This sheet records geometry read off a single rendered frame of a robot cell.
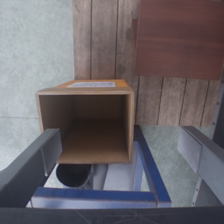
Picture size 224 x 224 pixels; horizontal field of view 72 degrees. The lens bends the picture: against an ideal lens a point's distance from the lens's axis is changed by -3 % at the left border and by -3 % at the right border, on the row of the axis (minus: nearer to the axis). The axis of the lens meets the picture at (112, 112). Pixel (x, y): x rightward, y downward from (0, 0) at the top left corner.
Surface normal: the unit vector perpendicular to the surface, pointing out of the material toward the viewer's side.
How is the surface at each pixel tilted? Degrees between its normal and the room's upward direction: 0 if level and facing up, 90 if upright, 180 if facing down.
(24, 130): 0
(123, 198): 90
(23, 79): 0
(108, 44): 0
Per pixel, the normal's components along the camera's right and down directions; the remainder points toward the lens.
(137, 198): 0.04, -0.96
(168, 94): -0.01, 0.29
